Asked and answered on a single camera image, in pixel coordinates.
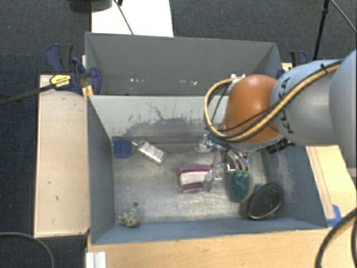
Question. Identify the magenta and white box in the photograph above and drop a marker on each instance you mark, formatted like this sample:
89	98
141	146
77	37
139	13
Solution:
192	177

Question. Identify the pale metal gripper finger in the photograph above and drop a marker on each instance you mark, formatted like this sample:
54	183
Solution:
208	181

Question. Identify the speckled beige toy animal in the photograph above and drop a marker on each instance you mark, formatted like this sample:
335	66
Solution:
130	218

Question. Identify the dark round disc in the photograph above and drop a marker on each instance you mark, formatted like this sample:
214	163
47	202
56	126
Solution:
265	201

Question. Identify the blue ribbed block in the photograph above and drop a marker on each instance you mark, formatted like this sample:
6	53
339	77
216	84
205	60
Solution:
122	148

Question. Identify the black cylinder on white bracket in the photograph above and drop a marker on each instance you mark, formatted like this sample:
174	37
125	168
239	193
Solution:
279	147

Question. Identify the grey metal bin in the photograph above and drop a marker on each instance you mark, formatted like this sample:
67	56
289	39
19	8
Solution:
167	66

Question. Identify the pale wood board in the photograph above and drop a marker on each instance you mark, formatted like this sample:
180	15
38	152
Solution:
61	163

